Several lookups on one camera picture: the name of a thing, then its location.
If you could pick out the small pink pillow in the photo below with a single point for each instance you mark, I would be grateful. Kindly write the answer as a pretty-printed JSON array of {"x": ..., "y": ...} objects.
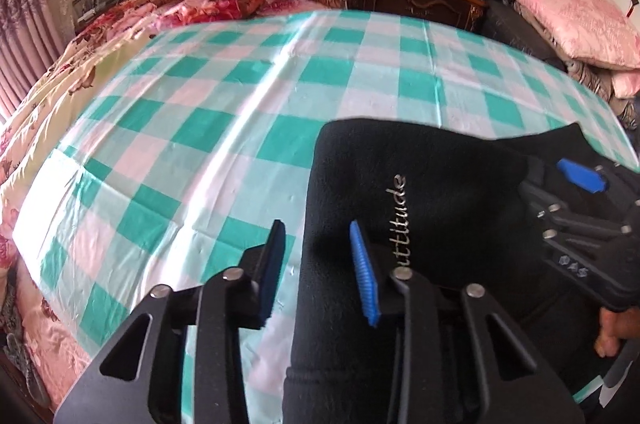
[{"x": 626, "y": 84}]

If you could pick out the person's right hand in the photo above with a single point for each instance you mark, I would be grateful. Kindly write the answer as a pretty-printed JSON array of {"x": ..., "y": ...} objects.
[{"x": 615, "y": 327}]

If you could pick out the black pants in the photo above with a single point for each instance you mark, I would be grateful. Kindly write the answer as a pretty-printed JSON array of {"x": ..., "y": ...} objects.
[{"x": 447, "y": 206}]

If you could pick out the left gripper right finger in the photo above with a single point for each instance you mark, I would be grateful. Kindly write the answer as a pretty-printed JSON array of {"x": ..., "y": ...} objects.
[{"x": 463, "y": 361}]

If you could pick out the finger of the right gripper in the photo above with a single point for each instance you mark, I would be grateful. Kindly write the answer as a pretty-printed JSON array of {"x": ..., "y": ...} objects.
[{"x": 583, "y": 177}]

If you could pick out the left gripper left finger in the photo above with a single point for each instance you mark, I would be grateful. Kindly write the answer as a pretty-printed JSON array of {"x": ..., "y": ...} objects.
[{"x": 136, "y": 377}]

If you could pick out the pink curtain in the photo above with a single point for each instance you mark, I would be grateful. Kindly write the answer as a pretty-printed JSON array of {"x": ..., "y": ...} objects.
[{"x": 34, "y": 34}]

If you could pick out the green white checkered cloth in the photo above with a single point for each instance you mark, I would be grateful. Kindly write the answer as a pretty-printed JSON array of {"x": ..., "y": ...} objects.
[{"x": 206, "y": 135}]

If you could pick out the red floral bed quilt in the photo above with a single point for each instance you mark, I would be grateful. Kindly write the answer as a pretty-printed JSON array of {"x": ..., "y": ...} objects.
[{"x": 33, "y": 340}]

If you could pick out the large pink pillow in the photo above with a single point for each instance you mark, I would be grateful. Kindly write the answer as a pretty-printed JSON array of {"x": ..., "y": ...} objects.
[{"x": 592, "y": 31}]

